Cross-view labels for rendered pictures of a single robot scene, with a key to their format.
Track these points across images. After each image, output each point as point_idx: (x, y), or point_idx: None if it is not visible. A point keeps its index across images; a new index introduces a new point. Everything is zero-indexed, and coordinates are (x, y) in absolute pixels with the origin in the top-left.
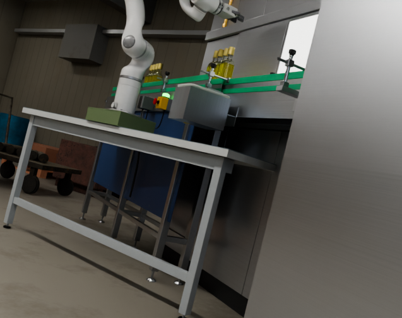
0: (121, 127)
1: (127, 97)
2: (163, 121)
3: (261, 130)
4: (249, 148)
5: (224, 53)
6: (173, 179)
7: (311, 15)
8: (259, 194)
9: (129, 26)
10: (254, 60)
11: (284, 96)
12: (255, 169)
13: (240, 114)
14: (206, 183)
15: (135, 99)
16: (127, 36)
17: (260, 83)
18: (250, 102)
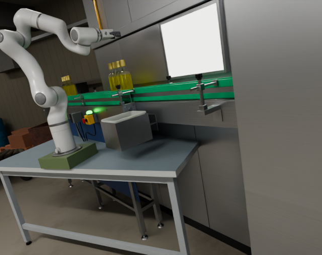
0: (74, 168)
1: (64, 139)
2: (95, 127)
3: None
4: (169, 129)
5: (117, 66)
6: None
7: (180, 16)
8: (193, 162)
9: (32, 83)
10: (142, 61)
11: (198, 106)
12: None
13: (159, 120)
14: None
15: (71, 136)
16: (36, 94)
17: (166, 92)
18: (164, 111)
